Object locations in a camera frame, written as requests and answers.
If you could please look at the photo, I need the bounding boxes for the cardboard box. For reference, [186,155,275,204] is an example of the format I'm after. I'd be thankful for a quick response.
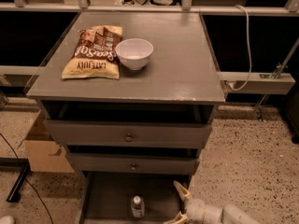
[22,111,74,173]

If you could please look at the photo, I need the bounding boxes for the grey middle drawer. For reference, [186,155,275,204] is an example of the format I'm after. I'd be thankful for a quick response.
[66,153,199,175]

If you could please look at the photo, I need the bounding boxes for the round brass top knob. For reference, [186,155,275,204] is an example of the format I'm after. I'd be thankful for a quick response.
[124,133,133,142]

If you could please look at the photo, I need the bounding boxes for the round brass middle knob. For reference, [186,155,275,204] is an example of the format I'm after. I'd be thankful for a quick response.
[130,163,137,171]

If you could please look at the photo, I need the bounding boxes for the grey drawer cabinet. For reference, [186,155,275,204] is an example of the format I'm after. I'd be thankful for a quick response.
[25,10,226,224]

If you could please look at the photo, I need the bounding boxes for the white shoe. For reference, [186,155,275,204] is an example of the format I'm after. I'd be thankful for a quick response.
[0,216,15,224]

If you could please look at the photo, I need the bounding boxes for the clear plastic water bottle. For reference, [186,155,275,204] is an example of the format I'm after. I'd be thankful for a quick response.
[131,195,145,218]

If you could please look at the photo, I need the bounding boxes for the round brass knob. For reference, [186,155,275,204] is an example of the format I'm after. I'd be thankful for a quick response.
[124,133,133,142]
[130,163,137,171]

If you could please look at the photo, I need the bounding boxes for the grey metal rail frame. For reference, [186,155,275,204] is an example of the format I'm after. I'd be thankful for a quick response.
[0,0,299,123]

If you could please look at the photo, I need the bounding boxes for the grey bottom drawer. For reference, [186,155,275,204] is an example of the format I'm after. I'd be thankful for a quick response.
[76,172,189,224]

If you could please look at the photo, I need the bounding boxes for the white bowl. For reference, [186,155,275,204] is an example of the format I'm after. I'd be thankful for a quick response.
[115,38,153,70]

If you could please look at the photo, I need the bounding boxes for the black floor cable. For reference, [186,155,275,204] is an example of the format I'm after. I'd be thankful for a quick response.
[0,133,54,224]

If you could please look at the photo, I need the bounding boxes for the grey drawer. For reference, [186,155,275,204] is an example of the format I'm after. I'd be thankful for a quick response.
[66,153,199,175]
[44,119,211,148]
[76,172,189,224]

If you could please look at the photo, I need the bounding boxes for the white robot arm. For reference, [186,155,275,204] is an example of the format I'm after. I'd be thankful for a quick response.
[163,181,260,224]

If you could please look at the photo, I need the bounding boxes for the brown yellow chips bag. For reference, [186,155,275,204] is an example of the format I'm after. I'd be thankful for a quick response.
[62,25,122,79]

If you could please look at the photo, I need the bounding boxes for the white cable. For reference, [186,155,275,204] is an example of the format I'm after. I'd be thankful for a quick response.
[227,4,253,92]

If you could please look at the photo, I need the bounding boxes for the black metal floor bar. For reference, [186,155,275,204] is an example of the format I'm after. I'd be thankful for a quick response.
[7,164,30,203]

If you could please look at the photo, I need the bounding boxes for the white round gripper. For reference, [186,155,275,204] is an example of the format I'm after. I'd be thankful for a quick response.
[163,180,222,224]

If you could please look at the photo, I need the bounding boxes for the grey top drawer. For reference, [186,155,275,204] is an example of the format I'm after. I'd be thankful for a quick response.
[44,119,211,148]

